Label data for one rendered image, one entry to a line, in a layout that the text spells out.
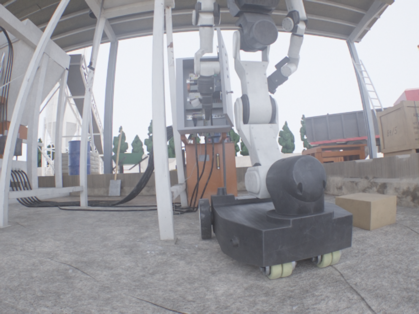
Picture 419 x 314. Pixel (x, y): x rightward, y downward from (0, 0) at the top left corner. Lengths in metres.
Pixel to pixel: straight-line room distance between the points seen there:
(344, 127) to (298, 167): 9.09
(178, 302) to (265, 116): 0.81
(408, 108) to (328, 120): 6.36
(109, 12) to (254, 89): 2.49
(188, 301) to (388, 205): 0.99
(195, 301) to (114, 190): 3.61
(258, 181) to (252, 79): 0.50
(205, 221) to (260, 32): 0.83
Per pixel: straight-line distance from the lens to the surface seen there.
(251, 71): 1.07
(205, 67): 1.10
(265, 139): 0.96
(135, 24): 7.32
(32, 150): 3.89
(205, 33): 1.09
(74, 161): 5.53
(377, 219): 1.16
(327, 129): 9.73
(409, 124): 3.66
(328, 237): 0.68
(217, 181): 2.12
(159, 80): 1.33
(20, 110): 1.88
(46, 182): 5.13
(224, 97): 1.29
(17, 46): 4.20
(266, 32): 0.96
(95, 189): 4.41
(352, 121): 9.81
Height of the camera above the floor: 0.32
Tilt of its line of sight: 4 degrees up
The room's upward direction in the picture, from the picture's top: 3 degrees counter-clockwise
